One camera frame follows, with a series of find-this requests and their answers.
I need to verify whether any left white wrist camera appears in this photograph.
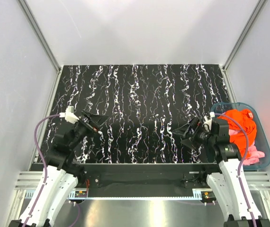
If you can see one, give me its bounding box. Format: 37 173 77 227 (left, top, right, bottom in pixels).
59 106 79 124

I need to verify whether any blue plastic basket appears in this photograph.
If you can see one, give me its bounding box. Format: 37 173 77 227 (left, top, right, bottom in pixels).
210 103 270 171

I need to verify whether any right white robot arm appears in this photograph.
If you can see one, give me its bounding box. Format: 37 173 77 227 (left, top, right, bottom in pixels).
173 116 270 227

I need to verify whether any white slotted cable duct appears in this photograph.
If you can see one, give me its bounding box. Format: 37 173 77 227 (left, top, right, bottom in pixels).
67 189 216 203

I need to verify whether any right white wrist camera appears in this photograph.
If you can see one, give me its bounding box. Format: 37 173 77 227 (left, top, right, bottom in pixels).
203 112 215 132

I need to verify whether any purple cable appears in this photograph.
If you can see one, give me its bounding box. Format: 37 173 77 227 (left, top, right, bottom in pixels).
216 113 258 227
21 113 62 227

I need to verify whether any orange t shirt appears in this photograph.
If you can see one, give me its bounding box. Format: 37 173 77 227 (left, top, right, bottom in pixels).
218 109 257 160

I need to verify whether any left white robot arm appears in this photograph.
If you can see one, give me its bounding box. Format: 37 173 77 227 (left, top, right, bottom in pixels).
9 106 109 227

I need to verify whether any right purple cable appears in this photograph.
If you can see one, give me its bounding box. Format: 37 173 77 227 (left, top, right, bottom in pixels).
216 113 258 227

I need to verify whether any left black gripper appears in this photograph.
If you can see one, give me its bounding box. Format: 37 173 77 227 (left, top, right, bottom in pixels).
69 110 109 148

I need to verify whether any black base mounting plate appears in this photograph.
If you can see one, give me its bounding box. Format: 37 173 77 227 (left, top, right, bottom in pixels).
67 163 219 195

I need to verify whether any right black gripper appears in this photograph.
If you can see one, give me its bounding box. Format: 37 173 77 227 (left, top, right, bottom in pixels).
172 116 216 151

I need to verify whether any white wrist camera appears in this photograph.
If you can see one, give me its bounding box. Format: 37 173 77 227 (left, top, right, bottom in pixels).
59 106 79 124
203 112 215 132

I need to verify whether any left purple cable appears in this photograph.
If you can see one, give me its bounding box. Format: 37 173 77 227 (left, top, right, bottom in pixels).
21 113 62 227

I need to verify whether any pink t shirt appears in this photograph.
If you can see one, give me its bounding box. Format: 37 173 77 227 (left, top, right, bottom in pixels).
229 129 265 166

